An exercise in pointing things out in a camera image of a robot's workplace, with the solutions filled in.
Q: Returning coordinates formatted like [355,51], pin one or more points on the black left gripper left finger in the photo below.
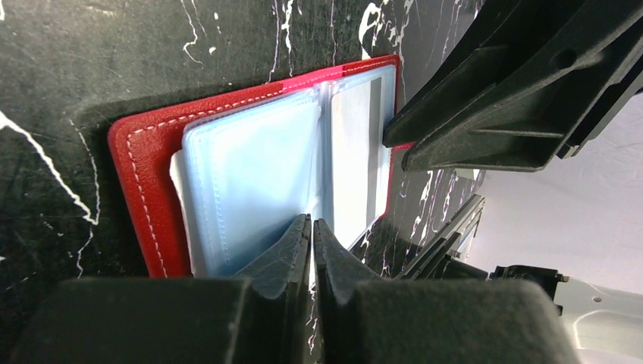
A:
[256,316]

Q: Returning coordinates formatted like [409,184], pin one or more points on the aluminium frame rail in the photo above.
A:
[445,256]

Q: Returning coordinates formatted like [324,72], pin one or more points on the red card holder wallet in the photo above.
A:
[142,145]

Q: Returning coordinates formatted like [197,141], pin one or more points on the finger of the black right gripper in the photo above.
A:
[528,82]

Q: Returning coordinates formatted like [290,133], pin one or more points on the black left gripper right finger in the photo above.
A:
[365,318]

